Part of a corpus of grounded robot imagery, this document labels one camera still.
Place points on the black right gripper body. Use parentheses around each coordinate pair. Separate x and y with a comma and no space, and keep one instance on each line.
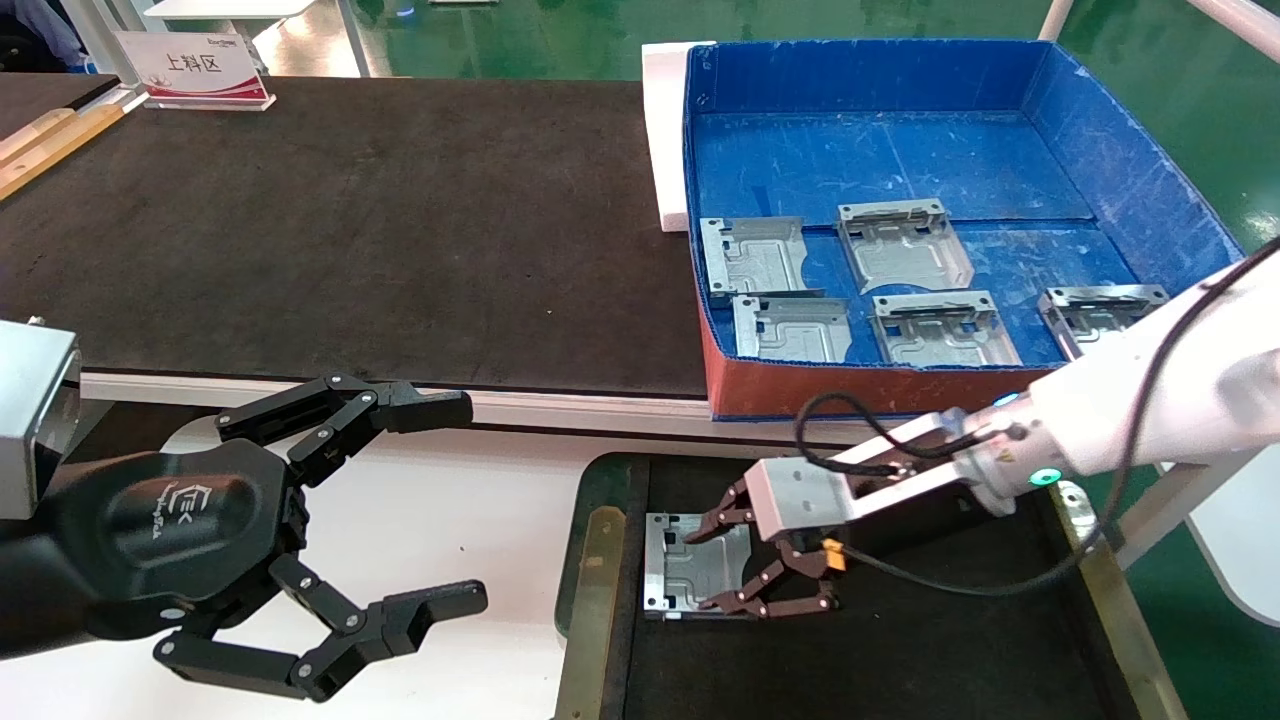
(803,555)

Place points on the stamped sheet metal bracket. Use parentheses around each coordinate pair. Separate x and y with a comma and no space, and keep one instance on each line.
(905,250)
(755,255)
(1095,310)
(945,335)
(795,330)
(690,570)

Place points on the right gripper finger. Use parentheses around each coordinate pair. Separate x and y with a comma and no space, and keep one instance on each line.
(725,515)
(775,590)

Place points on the blue corrugated plastic box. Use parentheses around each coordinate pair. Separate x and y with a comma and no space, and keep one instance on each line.
(900,150)

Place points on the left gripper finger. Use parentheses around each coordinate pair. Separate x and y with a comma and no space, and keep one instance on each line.
(345,408)
(385,618)

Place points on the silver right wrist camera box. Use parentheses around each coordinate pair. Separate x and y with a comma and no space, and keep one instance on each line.
(800,500)

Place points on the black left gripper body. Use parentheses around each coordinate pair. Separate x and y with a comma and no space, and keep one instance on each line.
(175,520)

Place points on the dark felt table mat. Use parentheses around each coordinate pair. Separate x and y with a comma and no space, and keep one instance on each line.
(350,230)

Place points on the white and red sign placard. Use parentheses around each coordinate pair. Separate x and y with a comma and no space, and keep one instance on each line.
(195,65)

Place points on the white foam block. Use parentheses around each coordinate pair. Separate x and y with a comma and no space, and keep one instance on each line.
(665,130)

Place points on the silver camera mount bracket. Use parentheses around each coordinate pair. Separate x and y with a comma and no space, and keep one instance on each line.
(900,480)

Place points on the white rounded floor base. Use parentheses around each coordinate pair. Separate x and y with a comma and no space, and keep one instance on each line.
(1245,560)

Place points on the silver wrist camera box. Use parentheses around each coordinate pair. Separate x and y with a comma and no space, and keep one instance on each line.
(35,420)
(800,500)

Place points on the aluminium table edge rail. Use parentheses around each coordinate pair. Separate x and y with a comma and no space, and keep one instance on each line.
(560,410)

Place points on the white background table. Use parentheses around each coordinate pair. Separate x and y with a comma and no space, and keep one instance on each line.
(230,8)

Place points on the pale wooden strip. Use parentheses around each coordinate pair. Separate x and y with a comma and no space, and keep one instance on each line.
(30,132)

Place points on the white table leg post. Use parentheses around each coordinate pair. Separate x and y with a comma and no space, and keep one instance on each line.
(1170,510)

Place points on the tan wooden strip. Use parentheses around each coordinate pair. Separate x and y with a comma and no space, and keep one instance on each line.
(65,148)

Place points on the white tubular frame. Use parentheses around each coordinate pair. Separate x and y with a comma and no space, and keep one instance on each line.
(1055,20)

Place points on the blue fabric object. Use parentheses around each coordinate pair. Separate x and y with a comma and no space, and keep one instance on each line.
(50,25)

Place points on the white metal stand post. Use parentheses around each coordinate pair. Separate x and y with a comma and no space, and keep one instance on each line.
(100,30)

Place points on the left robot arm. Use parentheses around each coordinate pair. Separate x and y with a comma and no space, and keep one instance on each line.
(30,600)

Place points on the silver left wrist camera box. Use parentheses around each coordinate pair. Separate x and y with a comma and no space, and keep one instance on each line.
(35,420)

